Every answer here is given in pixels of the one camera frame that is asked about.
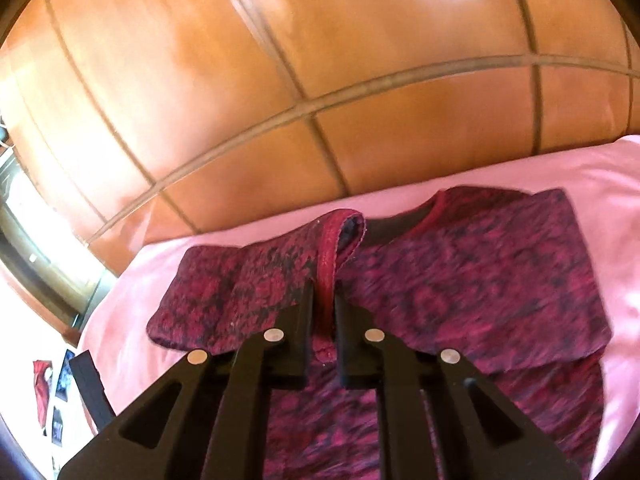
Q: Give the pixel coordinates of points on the photos on floor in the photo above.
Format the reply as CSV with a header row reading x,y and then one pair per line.
x,y
48,387

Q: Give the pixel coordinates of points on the pink bed sheet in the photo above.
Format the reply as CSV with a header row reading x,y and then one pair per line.
x,y
602,183

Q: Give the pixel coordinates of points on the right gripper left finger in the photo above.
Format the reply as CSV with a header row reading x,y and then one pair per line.
x,y
207,416

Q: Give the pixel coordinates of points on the dark red patterned sweater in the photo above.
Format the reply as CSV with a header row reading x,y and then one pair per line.
x,y
500,275

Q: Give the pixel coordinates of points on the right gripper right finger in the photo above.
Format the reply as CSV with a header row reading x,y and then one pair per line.
x,y
439,417

